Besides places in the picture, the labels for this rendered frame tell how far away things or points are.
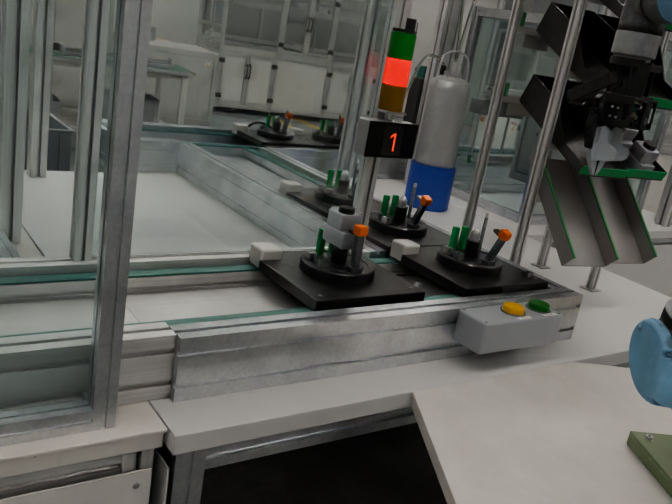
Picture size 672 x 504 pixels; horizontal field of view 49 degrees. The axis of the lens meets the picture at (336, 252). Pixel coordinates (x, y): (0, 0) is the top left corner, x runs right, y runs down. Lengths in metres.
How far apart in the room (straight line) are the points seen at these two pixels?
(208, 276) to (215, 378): 0.29
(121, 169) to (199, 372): 0.34
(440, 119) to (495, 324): 1.25
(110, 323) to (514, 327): 0.72
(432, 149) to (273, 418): 1.55
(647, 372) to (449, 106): 1.53
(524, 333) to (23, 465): 0.85
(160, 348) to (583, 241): 1.04
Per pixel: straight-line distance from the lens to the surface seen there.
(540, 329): 1.41
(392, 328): 1.25
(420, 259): 1.53
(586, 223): 1.78
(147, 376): 1.06
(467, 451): 1.10
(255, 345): 1.10
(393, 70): 1.45
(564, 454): 1.17
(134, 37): 0.86
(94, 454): 1.00
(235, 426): 1.04
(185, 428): 1.02
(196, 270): 1.33
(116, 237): 0.90
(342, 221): 1.30
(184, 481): 1.07
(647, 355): 1.07
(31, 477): 1.01
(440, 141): 2.46
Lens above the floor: 1.40
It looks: 17 degrees down
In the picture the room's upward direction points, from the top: 10 degrees clockwise
